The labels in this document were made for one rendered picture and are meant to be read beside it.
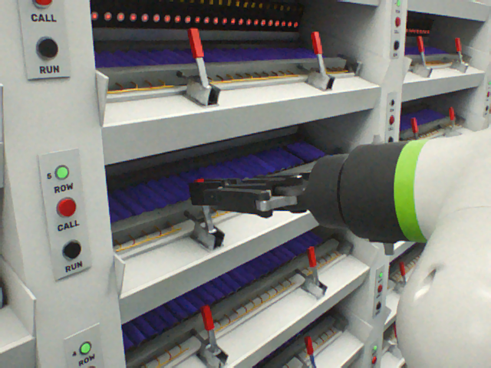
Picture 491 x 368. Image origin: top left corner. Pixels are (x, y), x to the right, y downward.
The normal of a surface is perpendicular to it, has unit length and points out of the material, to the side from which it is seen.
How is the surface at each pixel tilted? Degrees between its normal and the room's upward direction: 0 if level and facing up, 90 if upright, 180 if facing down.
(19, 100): 90
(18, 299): 90
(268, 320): 19
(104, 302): 90
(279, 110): 109
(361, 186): 72
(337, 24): 90
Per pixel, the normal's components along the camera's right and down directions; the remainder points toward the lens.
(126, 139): 0.71, 0.48
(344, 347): 0.23, -0.85
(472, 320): -0.49, -0.29
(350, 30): -0.66, 0.22
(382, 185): -0.68, -0.11
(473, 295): -0.47, -0.52
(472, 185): -0.69, -0.67
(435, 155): -0.59, -0.62
